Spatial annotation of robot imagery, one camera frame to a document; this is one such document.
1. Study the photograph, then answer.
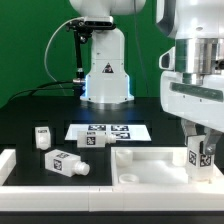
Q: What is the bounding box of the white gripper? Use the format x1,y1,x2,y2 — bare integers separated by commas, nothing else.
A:
159,47,224,155

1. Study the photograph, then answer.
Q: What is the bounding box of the white square tabletop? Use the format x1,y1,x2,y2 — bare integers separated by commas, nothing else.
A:
110,146,224,186

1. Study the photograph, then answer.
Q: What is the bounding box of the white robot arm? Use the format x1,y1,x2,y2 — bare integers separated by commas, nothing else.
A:
69,0,224,155

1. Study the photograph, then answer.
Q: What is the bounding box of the white marker sheet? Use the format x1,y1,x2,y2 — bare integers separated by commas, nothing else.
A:
65,124,151,141

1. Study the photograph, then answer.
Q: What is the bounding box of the white U-shaped fence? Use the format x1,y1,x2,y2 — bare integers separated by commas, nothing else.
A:
0,149,224,212

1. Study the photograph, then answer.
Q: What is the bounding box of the black camera on stand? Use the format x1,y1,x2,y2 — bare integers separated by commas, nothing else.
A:
66,16,116,95

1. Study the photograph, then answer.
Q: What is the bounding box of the grey cable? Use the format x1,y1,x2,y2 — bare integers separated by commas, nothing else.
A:
43,17,84,96

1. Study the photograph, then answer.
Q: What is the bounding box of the black cable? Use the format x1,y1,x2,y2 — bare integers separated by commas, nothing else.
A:
8,80,81,102

